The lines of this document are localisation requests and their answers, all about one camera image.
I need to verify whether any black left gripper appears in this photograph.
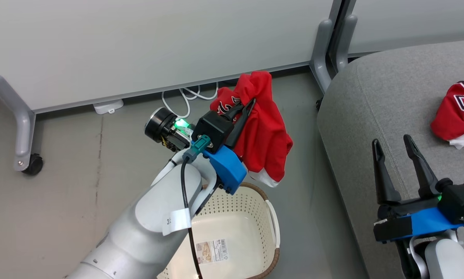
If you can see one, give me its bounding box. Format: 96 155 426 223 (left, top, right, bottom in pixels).
192 98 257 153

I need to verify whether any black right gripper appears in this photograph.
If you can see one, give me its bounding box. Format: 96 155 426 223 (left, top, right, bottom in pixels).
372 134 464 243

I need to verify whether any red jersey with white hem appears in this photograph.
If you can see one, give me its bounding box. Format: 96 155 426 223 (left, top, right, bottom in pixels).
210 71 294 189

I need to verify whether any grey fabric sofa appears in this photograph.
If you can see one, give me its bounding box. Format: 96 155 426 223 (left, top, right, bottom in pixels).
317 38 464 279

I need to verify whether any red jersey with black print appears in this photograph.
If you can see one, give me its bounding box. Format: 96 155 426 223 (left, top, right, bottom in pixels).
430 80 464 150

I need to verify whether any cream perforated laundry basket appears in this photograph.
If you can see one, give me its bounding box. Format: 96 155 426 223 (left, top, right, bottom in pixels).
157 182 281 279

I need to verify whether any grey partition foot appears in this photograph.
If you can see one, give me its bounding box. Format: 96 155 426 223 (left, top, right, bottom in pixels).
310 19 334 94
335 14 358 72

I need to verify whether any large white partition panel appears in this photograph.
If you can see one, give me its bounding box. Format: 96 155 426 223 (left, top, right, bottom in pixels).
0 0 335 114

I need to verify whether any white power adapter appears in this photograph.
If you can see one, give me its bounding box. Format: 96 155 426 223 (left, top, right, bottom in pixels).
93 99 124 115

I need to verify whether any paper label with barcode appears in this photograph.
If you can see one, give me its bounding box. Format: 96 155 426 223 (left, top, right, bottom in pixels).
195 238 229 265

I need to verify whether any black caster wheel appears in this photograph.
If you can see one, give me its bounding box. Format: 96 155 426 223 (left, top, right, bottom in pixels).
22 153 44 176

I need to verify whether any grey partition leg with caster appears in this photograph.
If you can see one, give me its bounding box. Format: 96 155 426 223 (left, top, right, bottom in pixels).
0 74 37 172

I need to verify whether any teal left cable connector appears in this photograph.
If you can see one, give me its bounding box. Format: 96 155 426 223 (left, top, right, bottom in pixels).
183 134 212 163

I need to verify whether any white coiled cable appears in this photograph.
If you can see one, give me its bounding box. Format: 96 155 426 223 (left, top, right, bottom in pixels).
161 82 219 119

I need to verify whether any white cable tag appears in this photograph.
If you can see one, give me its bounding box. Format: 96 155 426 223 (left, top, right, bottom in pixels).
162 208 193 236

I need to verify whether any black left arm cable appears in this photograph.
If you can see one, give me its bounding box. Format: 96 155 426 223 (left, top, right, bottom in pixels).
180 156 204 279

